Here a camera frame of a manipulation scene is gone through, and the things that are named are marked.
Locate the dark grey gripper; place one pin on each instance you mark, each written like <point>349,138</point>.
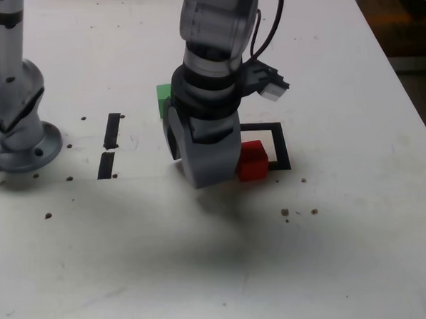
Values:
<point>211,127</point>

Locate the green cube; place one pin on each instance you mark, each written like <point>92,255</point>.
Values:
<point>163,97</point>

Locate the red cube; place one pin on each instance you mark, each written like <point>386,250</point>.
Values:
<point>254,162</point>

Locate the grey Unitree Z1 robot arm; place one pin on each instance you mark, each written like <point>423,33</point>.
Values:
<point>213,20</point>

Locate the black tape square outline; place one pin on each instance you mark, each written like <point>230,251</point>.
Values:
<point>281,145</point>

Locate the black tape strip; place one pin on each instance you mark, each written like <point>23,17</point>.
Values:
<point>110,136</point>

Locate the brown background shelf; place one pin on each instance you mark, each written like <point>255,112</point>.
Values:
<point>405,13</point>

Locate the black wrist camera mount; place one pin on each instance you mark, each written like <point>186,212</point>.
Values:
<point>266,81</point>

